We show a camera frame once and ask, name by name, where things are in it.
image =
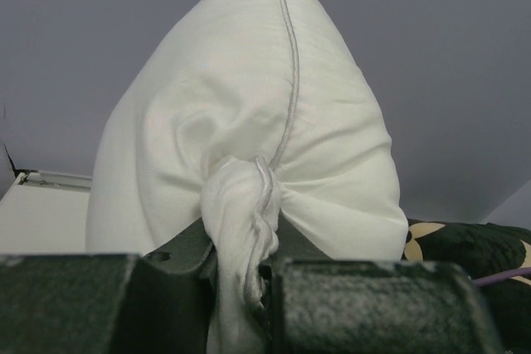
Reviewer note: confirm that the black floral plush pillow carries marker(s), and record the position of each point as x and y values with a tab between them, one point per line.
483	251

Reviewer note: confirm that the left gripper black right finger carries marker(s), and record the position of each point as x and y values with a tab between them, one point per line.
315	304

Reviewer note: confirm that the white pillow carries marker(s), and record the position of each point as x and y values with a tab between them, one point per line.
247	111

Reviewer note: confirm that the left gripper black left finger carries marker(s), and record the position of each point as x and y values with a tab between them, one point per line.
157	303

